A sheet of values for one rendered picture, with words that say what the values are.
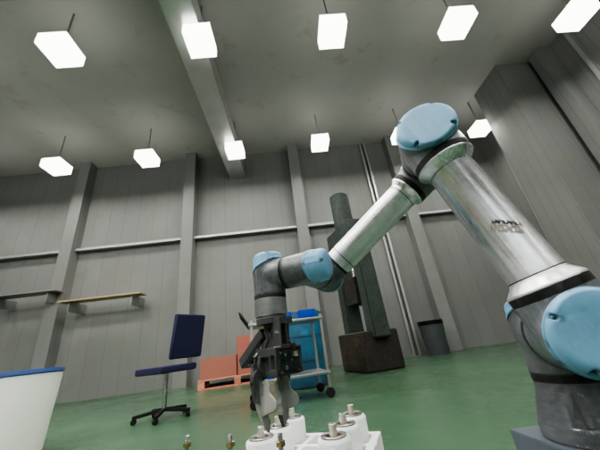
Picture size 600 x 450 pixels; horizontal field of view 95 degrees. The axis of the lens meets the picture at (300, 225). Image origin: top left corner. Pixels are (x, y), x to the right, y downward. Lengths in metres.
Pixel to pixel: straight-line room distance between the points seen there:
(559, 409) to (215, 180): 8.51
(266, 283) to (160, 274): 7.46
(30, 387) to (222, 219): 5.87
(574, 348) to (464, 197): 0.26
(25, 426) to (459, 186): 3.10
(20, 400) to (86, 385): 5.40
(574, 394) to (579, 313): 0.19
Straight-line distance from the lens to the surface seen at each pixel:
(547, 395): 0.70
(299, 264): 0.61
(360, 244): 0.72
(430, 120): 0.64
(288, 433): 1.16
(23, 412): 3.13
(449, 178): 0.60
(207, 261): 7.71
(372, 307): 4.84
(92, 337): 8.53
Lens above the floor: 0.49
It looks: 24 degrees up
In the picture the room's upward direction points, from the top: 7 degrees counter-clockwise
